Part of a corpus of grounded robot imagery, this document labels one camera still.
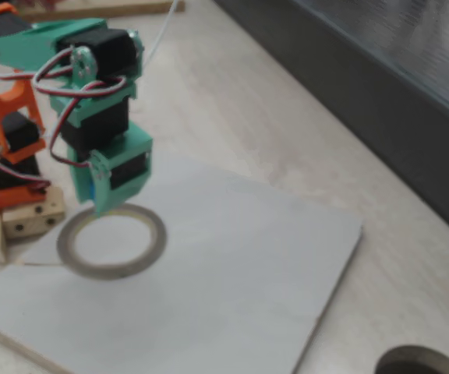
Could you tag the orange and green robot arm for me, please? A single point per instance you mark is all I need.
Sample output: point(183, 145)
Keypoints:
point(25, 46)

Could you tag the wooden base block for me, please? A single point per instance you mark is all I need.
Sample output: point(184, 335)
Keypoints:
point(14, 224)

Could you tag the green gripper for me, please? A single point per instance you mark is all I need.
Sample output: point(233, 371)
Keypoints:
point(125, 174)

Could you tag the white laminated board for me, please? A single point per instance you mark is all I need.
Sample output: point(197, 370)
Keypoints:
point(209, 304)

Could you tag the long wooden plank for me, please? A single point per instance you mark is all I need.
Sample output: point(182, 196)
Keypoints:
point(131, 9)

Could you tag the blue cube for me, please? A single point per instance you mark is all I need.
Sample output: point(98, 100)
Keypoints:
point(92, 191)

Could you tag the frosted glass desk partition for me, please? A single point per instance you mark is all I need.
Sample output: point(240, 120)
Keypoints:
point(365, 78)

